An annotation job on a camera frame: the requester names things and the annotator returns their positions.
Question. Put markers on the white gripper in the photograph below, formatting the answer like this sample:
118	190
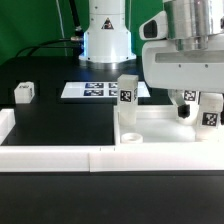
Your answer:
184	49

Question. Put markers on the white square table top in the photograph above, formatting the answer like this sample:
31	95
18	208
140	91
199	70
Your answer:
159	124

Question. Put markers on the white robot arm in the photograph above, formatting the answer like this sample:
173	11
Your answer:
107	41

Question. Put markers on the white tag sheet with markers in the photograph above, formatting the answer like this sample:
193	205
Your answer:
78	90

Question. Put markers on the white U-shaped fence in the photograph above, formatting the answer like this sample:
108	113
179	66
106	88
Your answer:
188	156

